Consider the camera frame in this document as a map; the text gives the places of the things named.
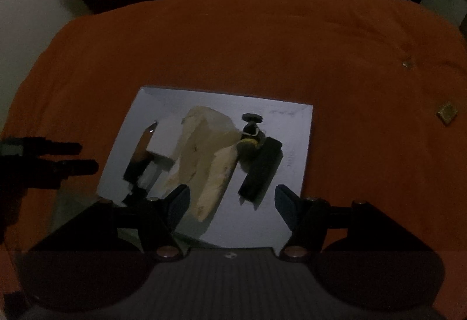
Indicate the white board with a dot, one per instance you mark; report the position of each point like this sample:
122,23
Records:
255,112

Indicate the small gold square packet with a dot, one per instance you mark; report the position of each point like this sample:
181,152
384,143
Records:
448,112

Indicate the small white box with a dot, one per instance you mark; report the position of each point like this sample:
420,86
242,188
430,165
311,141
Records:
164,137

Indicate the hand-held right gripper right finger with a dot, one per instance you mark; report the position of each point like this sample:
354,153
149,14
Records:
285,206

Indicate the orange cloth desktop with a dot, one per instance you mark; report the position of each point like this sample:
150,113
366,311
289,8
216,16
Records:
255,42

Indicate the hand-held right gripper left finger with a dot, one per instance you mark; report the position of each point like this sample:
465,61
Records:
179,204

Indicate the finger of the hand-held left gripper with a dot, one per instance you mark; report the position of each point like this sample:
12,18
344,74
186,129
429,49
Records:
62,148
78,166

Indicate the black rectangular box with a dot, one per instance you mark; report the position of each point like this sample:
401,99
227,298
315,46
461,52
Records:
261,166

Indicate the small pale scrap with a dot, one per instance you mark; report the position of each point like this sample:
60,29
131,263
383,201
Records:
408,63

